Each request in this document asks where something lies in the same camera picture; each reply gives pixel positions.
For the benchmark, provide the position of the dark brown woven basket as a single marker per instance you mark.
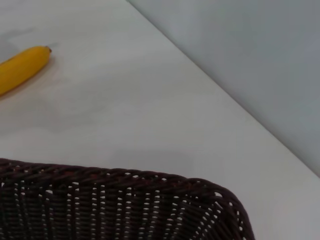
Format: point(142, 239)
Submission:
point(100, 205)

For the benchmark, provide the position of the yellow banana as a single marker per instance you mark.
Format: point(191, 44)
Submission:
point(22, 67)

